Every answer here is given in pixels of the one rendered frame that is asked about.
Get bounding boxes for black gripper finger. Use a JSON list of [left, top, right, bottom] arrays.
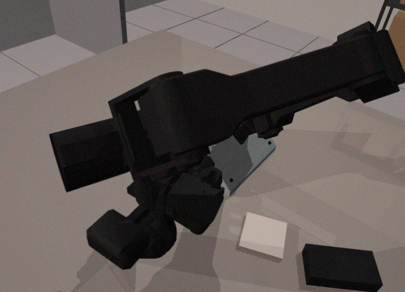
[[141, 236, 156, 258]]

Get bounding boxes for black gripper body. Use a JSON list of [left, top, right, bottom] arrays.
[[87, 155, 215, 270]]

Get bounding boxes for dark grey rocker switch panel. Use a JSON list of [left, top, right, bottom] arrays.
[[140, 215, 177, 259]]

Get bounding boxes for beige flat box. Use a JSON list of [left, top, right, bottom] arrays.
[[238, 212, 287, 262]]

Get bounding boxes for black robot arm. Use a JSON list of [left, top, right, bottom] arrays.
[[49, 21, 405, 235]]

